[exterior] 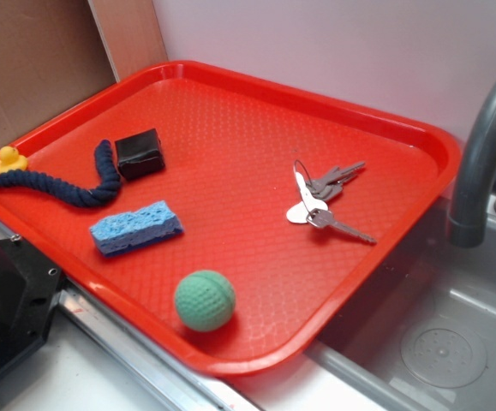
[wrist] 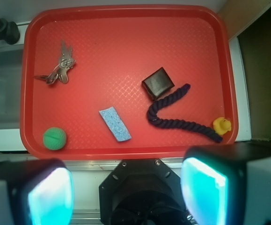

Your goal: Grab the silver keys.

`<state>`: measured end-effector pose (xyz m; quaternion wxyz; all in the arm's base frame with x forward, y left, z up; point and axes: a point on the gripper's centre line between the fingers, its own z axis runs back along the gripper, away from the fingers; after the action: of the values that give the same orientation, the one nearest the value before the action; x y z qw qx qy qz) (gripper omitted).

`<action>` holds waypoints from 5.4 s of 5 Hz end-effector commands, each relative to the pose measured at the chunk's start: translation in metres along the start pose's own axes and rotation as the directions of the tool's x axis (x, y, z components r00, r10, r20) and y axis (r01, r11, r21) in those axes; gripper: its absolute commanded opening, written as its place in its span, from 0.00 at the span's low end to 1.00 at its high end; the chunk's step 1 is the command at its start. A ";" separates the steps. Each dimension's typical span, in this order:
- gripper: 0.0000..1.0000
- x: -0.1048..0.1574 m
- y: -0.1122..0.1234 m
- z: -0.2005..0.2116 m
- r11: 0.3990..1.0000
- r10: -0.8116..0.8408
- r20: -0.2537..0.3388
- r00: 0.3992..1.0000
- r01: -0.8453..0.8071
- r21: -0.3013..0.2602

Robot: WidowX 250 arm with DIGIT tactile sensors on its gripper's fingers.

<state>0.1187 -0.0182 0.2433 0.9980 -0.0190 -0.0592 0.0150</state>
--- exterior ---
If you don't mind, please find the silver key bunch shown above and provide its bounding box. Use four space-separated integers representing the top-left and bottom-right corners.
286 160 377 244

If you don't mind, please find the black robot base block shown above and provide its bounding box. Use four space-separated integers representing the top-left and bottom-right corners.
0 239 63 378

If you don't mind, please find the red plastic tray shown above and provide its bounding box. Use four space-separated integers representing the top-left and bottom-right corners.
0 62 460 377

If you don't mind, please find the green foam ball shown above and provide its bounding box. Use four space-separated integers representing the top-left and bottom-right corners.
174 270 236 332

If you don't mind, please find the black box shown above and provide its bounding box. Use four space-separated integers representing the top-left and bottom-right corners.
115 128 165 181

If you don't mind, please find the blue sponge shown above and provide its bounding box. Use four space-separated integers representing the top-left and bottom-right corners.
89 200 184 257

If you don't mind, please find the grey toy faucet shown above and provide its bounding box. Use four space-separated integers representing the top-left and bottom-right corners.
446 83 496 247

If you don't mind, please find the grey toy sink basin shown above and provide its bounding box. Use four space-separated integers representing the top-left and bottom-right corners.
308 200 496 410

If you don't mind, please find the yellow rubber duck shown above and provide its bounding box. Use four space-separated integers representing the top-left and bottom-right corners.
0 146 28 175

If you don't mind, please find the brown cardboard panel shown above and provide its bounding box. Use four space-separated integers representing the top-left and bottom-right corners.
0 1 167 147

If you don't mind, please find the navy blue rope toy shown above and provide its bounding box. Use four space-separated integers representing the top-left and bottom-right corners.
0 140 122 208

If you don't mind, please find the silver metal rail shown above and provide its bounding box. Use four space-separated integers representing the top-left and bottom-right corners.
0 200 266 411

